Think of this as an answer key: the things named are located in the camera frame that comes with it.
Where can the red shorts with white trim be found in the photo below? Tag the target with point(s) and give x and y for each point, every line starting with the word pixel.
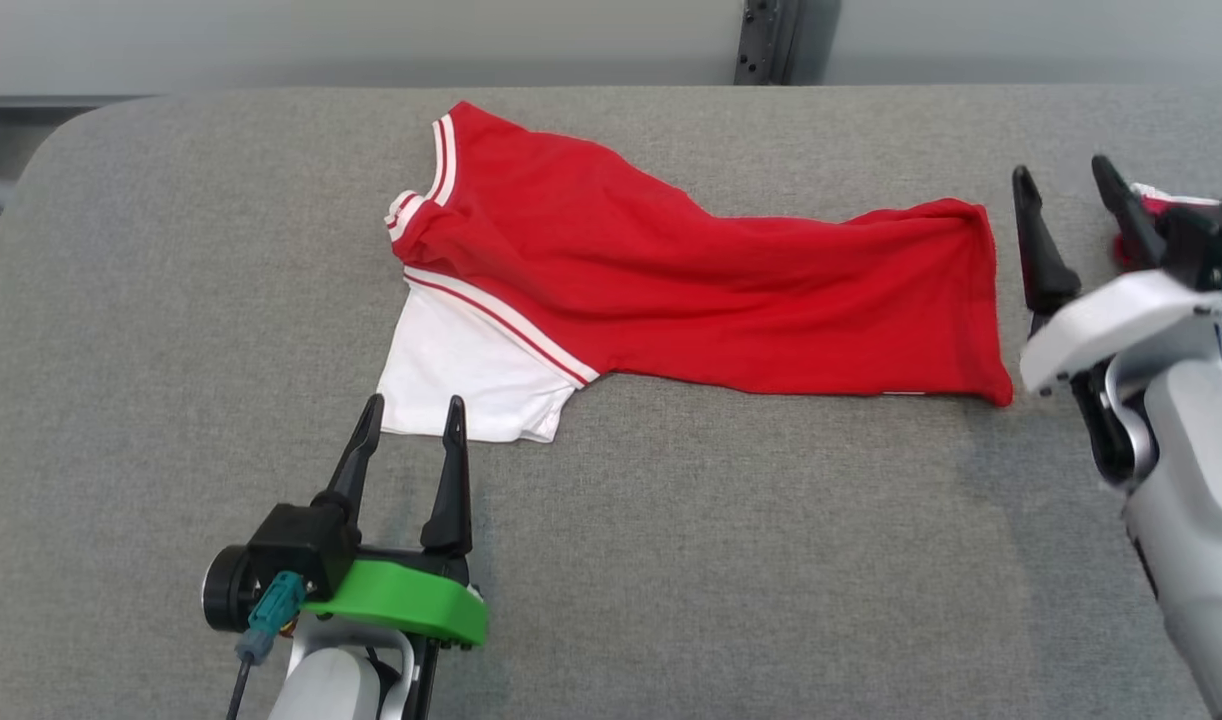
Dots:
pixel 1176 195

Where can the red shirt with white sleeve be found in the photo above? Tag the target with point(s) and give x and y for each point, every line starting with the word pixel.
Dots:
pixel 721 300

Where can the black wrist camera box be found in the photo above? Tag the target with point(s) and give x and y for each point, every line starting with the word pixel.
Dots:
pixel 301 545
pixel 1196 240

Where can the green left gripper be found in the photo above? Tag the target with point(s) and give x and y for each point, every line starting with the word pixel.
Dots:
pixel 411 600

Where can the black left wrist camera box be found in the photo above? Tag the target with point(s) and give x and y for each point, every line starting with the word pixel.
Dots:
pixel 301 545

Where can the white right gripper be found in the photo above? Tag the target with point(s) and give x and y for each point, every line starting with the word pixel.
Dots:
pixel 1111 320

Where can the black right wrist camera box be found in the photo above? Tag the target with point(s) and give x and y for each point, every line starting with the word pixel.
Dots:
pixel 1196 240

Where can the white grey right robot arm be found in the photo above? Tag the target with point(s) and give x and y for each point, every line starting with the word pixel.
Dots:
pixel 1201 520

